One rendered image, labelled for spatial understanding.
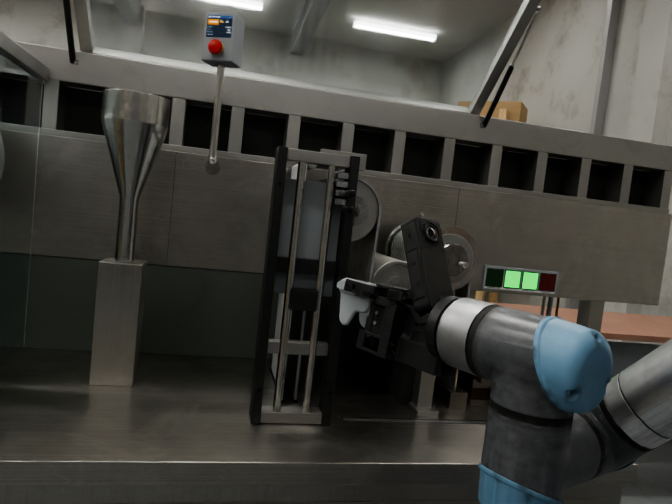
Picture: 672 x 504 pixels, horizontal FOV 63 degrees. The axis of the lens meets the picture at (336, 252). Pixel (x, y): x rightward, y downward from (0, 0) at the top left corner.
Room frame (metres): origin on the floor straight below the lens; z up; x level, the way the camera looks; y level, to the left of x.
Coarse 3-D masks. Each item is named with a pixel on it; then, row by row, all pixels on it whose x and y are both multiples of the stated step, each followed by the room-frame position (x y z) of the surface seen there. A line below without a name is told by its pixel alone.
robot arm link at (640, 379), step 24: (648, 360) 0.53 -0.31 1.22; (624, 384) 0.54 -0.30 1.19; (648, 384) 0.51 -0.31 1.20; (600, 408) 0.55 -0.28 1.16; (624, 408) 0.53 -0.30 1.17; (648, 408) 0.51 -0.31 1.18; (600, 432) 0.53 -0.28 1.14; (624, 432) 0.53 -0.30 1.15; (648, 432) 0.52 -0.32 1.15; (624, 456) 0.54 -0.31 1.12
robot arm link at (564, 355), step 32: (480, 320) 0.53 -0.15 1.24; (512, 320) 0.51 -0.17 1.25; (544, 320) 0.49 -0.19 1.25; (480, 352) 0.51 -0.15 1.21; (512, 352) 0.49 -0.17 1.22; (544, 352) 0.47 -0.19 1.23; (576, 352) 0.45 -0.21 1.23; (608, 352) 0.47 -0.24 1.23; (512, 384) 0.48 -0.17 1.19; (544, 384) 0.46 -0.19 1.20; (576, 384) 0.45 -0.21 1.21; (544, 416) 0.47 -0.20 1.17
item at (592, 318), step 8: (584, 304) 1.95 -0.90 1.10; (592, 304) 1.92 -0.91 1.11; (600, 304) 1.93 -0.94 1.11; (584, 312) 1.94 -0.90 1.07; (592, 312) 1.92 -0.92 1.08; (600, 312) 1.93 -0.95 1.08; (584, 320) 1.94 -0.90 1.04; (592, 320) 1.93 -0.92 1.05; (600, 320) 1.93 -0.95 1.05; (592, 328) 1.93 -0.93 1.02; (600, 328) 1.93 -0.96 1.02
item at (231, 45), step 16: (208, 16) 1.17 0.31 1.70; (224, 16) 1.16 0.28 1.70; (208, 32) 1.17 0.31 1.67; (224, 32) 1.16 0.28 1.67; (240, 32) 1.18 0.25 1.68; (208, 48) 1.15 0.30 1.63; (224, 48) 1.16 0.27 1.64; (240, 48) 1.19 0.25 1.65; (224, 64) 1.18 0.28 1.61; (240, 64) 1.20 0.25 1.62
